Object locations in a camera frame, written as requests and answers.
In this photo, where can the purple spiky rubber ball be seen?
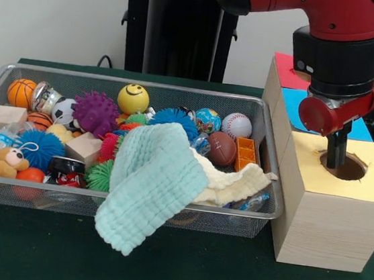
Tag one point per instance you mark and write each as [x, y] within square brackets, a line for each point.
[95, 112]

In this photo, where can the mint green waffle cloth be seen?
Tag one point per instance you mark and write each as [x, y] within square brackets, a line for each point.
[155, 183]

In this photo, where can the wooden box with three holes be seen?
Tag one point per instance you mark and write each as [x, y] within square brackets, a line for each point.
[332, 231]

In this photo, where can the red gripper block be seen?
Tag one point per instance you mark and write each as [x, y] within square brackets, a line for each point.
[318, 116]

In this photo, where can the small brown teddy bear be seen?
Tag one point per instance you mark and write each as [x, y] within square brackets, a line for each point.
[1, 166]

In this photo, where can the yellow smiley ball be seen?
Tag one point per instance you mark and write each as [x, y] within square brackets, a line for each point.
[133, 99]

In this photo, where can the blue spiky rubber ball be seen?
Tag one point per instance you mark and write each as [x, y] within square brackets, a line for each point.
[42, 147]

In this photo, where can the small orange basketball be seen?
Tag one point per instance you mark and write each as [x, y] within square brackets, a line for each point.
[20, 92]

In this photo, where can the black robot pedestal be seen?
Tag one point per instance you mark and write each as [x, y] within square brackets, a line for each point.
[171, 43]

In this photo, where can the blue globe ball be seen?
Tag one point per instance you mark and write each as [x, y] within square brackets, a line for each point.
[207, 120]

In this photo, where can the cream yellow waffle cloth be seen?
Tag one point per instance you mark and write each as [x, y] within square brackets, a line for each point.
[236, 182]

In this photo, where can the brown toy football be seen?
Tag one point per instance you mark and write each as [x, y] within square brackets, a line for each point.
[221, 149]

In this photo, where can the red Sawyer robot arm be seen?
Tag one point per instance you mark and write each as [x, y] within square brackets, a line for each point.
[338, 29]

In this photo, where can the white baseball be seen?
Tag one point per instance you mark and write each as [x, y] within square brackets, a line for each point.
[237, 125]

